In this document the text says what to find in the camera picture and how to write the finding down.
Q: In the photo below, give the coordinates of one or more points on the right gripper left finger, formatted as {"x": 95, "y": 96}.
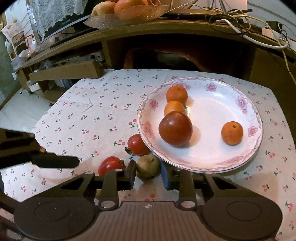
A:
{"x": 125, "y": 178}

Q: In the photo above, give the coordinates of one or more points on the white floral plate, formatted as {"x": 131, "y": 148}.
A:
{"x": 211, "y": 104}

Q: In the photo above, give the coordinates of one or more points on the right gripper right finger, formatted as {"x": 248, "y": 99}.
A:
{"x": 170, "y": 176}

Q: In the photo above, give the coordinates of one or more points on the oval red tomato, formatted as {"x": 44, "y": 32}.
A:
{"x": 110, "y": 163}

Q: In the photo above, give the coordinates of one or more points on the wooden TV stand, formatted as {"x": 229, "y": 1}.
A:
{"x": 178, "y": 45}

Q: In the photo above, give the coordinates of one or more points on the black television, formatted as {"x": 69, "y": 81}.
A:
{"x": 69, "y": 20}

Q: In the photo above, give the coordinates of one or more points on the yellow apple in bowl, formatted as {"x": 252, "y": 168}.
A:
{"x": 106, "y": 7}

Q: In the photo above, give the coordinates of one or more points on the front orange in bowl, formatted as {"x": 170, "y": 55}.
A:
{"x": 122, "y": 5}

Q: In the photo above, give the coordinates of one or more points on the glass fruit bowl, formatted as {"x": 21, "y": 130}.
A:
{"x": 132, "y": 16}

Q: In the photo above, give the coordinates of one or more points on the white lace cover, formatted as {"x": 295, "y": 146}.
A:
{"x": 45, "y": 14}

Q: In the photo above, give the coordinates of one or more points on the large dark red tomato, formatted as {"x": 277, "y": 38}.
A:
{"x": 176, "y": 128}

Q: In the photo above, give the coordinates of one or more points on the cherry print tablecloth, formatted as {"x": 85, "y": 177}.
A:
{"x": 95, "y": 118}

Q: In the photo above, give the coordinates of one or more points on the small round red tomato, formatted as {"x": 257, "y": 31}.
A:
{"x": 136, "y": 146}

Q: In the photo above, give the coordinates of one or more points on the large orange mandarin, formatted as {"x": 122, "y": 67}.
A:
{"x": 177, "y": 93}

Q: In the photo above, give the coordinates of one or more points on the green-brown kiwi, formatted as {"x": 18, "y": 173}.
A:
{"x": 148, "y": 166}

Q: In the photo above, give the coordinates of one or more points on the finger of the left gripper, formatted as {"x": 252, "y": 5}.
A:
{"x": 51, "y": 160}

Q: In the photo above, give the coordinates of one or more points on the orange mandarin with stem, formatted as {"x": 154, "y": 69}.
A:
{"x": 232, "y": 133}

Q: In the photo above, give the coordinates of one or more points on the small orange mandarin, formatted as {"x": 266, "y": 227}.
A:
{"x": 174, "y": 106}

